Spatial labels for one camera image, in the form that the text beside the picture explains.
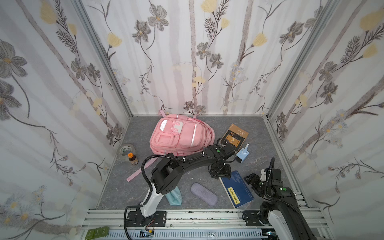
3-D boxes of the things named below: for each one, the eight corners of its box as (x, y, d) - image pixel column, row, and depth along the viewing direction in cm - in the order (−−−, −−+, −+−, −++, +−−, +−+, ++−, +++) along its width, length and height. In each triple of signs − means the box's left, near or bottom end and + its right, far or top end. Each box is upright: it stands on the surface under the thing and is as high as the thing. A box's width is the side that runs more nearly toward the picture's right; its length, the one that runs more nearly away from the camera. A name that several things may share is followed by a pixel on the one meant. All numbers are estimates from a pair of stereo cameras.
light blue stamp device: (234, 158, 98) (237, 153, 92) (244, 148, 103) (247, 142, 98) (240, 163, 96) (244, 158, 90) (250, 153, 101) (253, 147, 96)
